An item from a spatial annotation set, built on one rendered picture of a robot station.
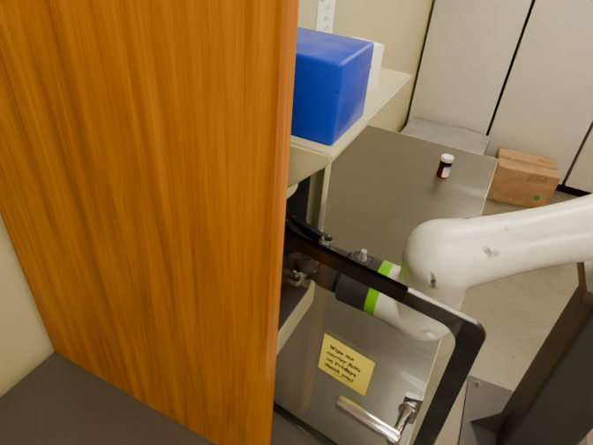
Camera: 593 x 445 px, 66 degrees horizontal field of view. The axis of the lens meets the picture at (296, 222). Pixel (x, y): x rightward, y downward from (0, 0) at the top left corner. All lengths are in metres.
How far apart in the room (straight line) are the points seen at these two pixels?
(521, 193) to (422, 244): 2.93
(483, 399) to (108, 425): 1.66
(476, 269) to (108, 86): 0.50
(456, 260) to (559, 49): 3.03
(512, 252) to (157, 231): 0.47
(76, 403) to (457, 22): 3.25
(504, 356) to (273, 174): 2.13
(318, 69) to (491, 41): 3.16
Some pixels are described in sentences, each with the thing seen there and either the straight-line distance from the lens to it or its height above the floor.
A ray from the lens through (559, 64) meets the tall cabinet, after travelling 3.62.
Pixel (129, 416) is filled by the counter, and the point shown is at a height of 0.94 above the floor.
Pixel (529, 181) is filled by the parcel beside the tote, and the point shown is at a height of 0.21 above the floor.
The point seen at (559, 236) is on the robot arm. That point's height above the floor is 1.37.
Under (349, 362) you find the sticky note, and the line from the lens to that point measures 0.64.
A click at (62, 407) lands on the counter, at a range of 1.00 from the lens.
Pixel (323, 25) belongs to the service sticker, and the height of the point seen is 1.58.
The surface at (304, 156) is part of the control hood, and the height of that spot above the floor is 1.50.
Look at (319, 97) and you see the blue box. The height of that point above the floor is 1.56.
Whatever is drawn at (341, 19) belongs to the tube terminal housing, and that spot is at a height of 1.58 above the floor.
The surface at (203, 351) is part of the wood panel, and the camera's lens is 0.69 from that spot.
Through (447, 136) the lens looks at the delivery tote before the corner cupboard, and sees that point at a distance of 3.58.
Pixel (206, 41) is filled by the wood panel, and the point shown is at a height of 1.62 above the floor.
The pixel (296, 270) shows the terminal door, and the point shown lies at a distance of 0.59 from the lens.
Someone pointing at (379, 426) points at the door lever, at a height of 1.21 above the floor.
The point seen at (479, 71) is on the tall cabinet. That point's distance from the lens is 3.66.
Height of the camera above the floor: 1.74
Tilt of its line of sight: 37 degrees down
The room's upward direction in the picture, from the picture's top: 5 degrees clockwise
